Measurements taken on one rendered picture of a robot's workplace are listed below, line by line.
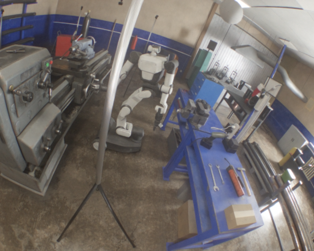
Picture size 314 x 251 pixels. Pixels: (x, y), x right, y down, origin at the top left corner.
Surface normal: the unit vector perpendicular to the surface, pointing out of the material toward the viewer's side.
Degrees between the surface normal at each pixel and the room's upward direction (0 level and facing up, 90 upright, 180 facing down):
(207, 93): 90
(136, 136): 90
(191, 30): 90
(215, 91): 90
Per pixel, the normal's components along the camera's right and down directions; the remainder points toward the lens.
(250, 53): 0.07, 0.50
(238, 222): 0.33, -0.75
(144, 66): -0.39, 0.51
